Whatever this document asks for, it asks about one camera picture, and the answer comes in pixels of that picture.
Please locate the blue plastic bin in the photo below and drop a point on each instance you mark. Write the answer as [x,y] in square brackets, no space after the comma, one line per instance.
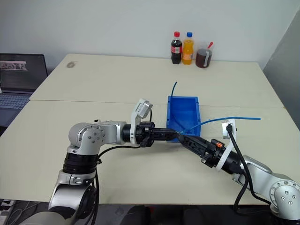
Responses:
[182,110]

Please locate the clear cup dark liquid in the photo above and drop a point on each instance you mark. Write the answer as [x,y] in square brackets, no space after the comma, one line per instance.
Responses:
[203,58]

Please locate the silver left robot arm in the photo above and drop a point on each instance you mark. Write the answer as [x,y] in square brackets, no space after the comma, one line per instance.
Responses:
[89,136]

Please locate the cola bottle red cap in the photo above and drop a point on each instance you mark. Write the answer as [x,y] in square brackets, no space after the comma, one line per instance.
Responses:
[176,50]

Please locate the dark laptop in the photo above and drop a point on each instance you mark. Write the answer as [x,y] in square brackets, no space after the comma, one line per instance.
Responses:
[18,77]

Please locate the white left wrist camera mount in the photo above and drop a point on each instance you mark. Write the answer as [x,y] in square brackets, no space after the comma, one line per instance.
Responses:
[140,110]

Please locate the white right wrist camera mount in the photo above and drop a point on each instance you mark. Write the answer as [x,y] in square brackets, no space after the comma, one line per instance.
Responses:
[225,157]

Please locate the orange soda bottle blue cap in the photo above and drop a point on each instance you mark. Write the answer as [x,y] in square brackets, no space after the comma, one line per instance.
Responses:
[188,51]

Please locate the red spoon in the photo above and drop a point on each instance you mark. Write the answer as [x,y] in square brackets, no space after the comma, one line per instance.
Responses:
[210,44]

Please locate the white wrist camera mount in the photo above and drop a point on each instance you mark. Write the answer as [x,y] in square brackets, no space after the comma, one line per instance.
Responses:
[140,110]
[225,157]

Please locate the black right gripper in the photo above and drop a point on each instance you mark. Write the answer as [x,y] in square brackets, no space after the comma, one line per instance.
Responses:
[213,152]

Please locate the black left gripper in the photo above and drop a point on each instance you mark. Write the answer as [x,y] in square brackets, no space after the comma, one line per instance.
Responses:
[145,133]

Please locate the grey partition panel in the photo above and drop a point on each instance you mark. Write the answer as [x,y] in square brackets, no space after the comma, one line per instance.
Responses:
[286,70]

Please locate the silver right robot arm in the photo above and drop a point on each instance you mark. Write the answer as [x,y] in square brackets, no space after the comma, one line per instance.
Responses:
[279,187]

